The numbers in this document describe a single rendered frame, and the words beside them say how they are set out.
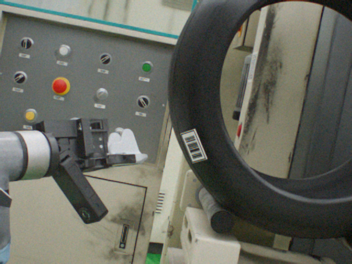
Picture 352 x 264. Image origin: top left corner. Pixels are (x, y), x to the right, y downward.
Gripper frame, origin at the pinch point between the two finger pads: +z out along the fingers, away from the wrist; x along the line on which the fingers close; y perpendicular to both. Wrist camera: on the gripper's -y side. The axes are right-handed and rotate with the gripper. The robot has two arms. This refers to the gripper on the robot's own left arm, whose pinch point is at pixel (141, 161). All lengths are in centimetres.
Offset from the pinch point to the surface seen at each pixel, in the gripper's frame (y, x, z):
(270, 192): -8.4, -8.4, 22.8
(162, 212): -8, 282, 249
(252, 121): 9, 17, 50
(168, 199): 0, 279, 252
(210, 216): -11.2, 2.8, 17.7
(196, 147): 1.9, -0.2, 13.5
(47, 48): 42, 75, 34
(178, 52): 19.9, 0.2, 12.7
